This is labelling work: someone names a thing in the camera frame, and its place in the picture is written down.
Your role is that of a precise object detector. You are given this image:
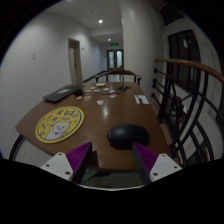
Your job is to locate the black railing with wooden handrail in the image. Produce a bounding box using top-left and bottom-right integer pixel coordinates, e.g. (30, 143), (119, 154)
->
(151, 58), (224, 168)

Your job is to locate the glass double door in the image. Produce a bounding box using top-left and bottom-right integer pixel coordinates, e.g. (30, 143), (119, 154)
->
(106, 49), (125, 71)

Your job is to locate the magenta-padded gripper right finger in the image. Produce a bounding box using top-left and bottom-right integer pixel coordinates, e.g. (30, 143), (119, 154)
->
(131, 141), (183, 186)

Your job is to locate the round yellow cartoon mouse pad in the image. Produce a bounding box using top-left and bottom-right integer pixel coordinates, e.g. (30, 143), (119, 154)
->
(35, 105), (85, 145)

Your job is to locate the small black box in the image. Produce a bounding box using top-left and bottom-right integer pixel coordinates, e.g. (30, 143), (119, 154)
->
(73, 88), (85, 97)

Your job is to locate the black cable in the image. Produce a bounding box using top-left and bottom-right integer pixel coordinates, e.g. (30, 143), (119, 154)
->
(117, 85), (135, 95)

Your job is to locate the dark tall window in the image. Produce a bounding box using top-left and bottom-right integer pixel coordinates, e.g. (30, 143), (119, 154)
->
(167, 29), (202, 93)

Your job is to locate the black metal table leg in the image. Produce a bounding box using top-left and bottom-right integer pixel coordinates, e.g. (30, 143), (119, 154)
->
(8, 134), (26, 162)

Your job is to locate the white paper sheet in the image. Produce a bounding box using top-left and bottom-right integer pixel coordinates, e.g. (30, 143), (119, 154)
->
(134, 94), (150, 106)

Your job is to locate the white side door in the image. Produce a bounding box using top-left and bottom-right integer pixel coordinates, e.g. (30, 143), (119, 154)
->
(67, 37), (84, 85)

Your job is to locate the wooden armchair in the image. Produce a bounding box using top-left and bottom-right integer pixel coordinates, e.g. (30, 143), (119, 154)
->
(94, 68), (143, 85)

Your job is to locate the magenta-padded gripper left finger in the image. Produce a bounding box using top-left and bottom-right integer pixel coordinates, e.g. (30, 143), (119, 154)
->
(40, 141), (94, 185)

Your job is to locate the small dark transom window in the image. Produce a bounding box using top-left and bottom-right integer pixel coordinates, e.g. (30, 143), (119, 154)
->
(159, 2), (183, 26)

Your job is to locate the black computer mouse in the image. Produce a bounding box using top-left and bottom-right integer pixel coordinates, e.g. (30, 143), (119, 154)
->
(106, 123), (151, 151)

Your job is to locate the dark closed laptop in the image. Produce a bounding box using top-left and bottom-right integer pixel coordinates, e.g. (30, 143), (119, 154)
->
(42, 83), (86, 103)

